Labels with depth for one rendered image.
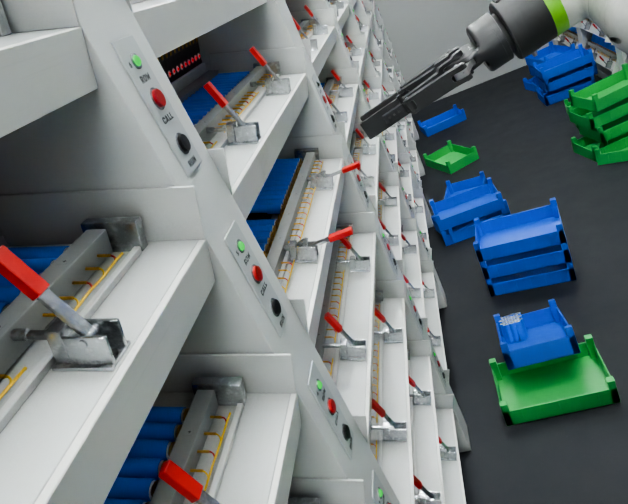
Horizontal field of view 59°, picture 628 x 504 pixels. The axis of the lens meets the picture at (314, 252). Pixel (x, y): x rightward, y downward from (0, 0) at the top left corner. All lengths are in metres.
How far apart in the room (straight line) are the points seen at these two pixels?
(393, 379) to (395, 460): 0.19
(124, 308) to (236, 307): 0.14
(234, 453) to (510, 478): 1.16
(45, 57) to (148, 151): 0.11
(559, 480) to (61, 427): 1.38
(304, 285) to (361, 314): 0.26
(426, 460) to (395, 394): 0.19
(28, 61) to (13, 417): 0.22
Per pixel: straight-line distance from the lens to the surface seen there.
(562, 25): 0.88
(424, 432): 1.27
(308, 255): 0.79
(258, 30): 1.15
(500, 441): 1.70
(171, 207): 0.49
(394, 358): 1.16
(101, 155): 0.50
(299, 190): 0.97
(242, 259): 0.54
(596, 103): 2.86
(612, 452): 1.63
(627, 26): 0.78
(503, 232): 2.24
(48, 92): 0.42
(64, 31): 0.45
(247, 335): 0.54
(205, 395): 0.56
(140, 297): 0.43
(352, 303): 1.01
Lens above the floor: 1.26
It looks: 24 degrees down
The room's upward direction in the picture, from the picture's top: 27 degrees counter-clockwise
